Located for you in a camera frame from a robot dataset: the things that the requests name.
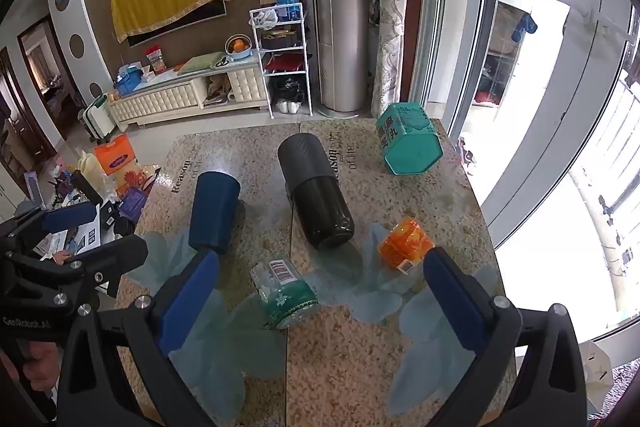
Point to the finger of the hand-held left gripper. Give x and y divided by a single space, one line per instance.
70 217
117 254

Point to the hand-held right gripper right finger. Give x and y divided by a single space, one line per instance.
452 302

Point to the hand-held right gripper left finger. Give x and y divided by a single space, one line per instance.
192 302

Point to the dark blue cup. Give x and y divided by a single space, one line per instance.
214 217

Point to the black cylindrical bottle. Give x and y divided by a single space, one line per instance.
315 197

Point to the person's left hand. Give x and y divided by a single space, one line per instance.
44 364

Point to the dark blue box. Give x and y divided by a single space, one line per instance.
132 204

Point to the orange plastic jar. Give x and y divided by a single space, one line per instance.
404 244

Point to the orange box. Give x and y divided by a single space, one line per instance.
115 154

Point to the green clear plastic jar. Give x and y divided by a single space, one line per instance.
282 294

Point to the white suitcase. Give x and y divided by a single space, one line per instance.
99 119

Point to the blue basket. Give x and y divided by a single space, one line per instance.
129 82

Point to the white tufted television cabinet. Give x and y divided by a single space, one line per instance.
170 99

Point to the white paper bag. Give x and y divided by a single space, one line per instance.
595 377

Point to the teal hexagonal container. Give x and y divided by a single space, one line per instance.
410 142

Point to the red snack bag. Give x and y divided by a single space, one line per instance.
156 61

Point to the green cushion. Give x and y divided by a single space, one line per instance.
202 63

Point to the white shoes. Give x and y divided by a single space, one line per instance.
287 107

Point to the black television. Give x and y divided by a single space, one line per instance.
175 24

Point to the black bag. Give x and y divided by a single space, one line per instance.
286 89

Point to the blue bowl of oranges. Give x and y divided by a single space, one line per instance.
239 47

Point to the white shelf rack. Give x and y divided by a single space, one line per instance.
305 57

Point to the white plastic bag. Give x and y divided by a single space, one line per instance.
264 19

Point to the blue hanging garment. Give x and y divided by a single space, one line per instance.
525 27

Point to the patterned beige curtain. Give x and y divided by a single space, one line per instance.
392 7

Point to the blue tissue pack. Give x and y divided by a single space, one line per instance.
289 4

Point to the silver tower air conditioner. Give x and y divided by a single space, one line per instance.
342 7

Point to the brown wooden door frame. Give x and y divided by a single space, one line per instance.
45 72

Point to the grey sliding door frame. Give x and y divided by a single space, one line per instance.
480 57

